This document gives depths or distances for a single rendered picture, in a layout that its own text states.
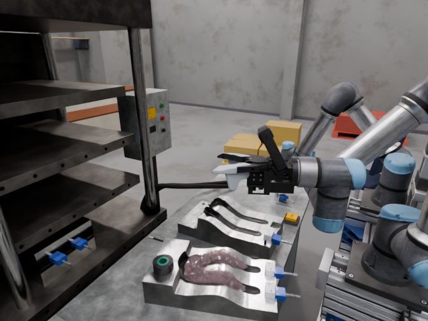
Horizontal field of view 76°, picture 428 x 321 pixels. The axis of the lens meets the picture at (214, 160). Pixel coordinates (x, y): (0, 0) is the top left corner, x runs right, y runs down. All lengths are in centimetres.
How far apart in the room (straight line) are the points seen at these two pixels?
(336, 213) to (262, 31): 730
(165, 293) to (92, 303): 30
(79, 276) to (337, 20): 696
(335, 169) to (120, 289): 97
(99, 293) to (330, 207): 97
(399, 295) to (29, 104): 138
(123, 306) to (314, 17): 706
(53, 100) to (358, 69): 669
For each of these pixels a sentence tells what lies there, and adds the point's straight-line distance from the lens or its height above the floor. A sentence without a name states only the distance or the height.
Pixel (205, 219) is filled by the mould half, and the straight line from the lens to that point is 138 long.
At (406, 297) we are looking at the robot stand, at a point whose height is 104.
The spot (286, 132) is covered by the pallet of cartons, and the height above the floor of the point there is 59.
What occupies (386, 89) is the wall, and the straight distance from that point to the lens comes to 731.
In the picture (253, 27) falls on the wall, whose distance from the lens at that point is 797.
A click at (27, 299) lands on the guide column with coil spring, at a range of 138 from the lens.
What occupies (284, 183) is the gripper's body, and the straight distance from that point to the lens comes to 68.
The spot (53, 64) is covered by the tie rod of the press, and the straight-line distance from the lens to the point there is 198.
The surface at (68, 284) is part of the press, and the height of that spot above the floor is 79.
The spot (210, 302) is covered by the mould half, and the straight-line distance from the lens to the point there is 112.
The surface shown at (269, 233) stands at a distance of 134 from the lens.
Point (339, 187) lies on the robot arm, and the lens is 70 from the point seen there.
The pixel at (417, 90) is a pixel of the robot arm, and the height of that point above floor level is 162.
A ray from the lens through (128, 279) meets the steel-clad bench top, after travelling 132.
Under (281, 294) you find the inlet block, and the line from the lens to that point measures 116.
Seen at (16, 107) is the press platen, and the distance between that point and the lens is 121.
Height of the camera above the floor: 171
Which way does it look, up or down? 22 degrees down
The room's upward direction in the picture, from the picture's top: straight up
